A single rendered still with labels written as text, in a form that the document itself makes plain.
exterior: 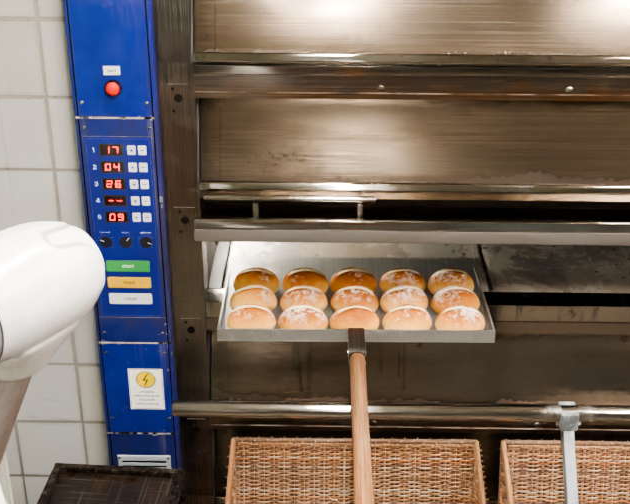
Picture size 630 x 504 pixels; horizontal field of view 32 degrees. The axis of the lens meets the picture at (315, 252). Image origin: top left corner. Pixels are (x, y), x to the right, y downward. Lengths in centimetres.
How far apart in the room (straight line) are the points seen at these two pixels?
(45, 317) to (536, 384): 141
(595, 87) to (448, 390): 73
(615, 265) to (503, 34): 69
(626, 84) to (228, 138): 77
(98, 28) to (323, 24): 42
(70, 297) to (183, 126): 93
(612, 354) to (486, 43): 77
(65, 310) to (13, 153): 100
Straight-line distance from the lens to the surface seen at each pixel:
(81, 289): 133
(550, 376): 248
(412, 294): 228
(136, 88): 215
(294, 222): 210
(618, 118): 226
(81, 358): 247
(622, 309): 242
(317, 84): 215
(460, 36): 212
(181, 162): 222
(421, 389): 245
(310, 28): 211
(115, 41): 213
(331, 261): 250
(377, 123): 219
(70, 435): 260
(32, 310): 128
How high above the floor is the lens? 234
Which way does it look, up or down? 27 degrees down
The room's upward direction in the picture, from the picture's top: straight up
